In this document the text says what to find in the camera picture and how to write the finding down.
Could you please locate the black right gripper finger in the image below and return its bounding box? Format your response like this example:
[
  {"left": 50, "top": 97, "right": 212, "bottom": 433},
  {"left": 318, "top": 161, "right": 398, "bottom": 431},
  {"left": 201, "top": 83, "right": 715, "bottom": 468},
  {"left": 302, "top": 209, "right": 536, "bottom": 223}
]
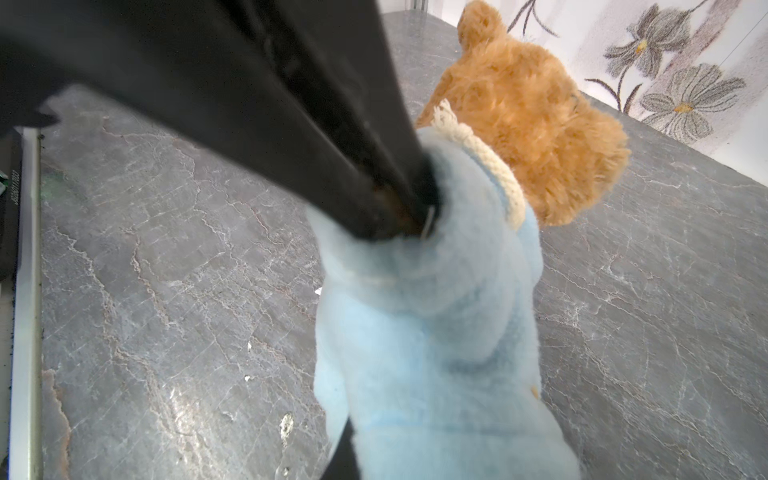
[{"left": 321, "top": 419, "right": 360, "bottom": 480}]

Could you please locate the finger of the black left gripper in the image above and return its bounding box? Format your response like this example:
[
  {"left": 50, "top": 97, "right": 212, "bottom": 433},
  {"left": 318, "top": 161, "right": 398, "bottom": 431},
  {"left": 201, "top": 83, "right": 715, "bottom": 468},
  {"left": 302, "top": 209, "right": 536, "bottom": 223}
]
[
  {"left": 242, "top": 1, "right": 439, "bottom": 231},
  {"left": 1, "top": 1, "right": 412, "bottom": 239}
]

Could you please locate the light blue teddy hoodie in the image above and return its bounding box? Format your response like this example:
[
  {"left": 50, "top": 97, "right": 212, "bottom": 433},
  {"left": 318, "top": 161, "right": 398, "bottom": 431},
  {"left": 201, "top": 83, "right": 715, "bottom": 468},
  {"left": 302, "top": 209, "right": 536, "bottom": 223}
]
[{"left": 308, "top": 128, "right": 581, "bottom": 479}]

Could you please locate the brown teddy bear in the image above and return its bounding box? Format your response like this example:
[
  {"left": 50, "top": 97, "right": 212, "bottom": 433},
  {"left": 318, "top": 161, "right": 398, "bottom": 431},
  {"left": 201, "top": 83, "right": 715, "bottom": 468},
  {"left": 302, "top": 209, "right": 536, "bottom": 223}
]
[{"left": 415, "top": 1, "right": 630, "bottom": 227}]

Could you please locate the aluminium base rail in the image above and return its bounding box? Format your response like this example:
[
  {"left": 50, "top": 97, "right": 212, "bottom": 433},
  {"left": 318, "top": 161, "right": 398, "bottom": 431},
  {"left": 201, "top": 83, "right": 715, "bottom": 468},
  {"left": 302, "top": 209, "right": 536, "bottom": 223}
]
[{"left": 8, "top": 127, "right": 44, "bottom": 479}]

